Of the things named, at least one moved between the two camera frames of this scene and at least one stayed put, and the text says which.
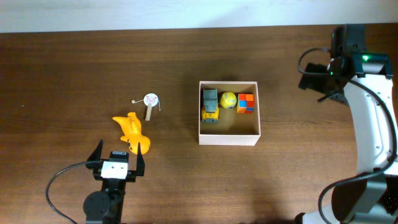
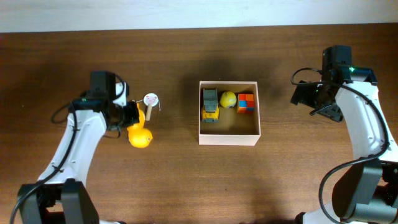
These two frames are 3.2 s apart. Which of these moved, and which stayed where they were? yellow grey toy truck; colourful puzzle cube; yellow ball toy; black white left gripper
Moved: black white left gripper
Stayed: colourful puzzle cube; yellow grey toy truck; yellow ball toy
